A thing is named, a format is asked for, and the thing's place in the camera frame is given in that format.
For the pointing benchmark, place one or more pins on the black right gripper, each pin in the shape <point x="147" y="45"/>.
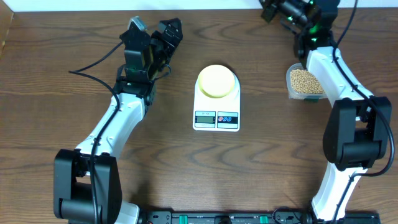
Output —
<point x="270" y="7"/>

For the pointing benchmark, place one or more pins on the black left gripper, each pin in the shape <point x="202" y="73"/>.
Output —
<point x="169" y="38"/>

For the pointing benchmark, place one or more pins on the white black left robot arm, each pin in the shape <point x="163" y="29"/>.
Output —
<point x="86" y="182"/>

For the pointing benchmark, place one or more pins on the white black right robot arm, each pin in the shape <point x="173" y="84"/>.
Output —
<point x="358" y="131"/>

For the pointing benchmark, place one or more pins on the pale yellow bowl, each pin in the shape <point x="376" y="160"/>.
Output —
<point x="216" y="81"/>

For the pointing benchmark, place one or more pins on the white digital kitchen scale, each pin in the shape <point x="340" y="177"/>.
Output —
<point x="217" y="114"/>

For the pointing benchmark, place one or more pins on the soybeans pile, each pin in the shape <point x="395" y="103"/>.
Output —
<point x="303" y="81"/>

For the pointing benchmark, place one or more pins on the clear plastic container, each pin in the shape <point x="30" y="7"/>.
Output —
<point x="295" y="95"/>

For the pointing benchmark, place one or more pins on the green tape piece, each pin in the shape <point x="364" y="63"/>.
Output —
<point x="312" y="100"/>

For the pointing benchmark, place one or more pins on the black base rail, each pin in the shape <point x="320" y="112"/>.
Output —
<point x="280" y="216"/>

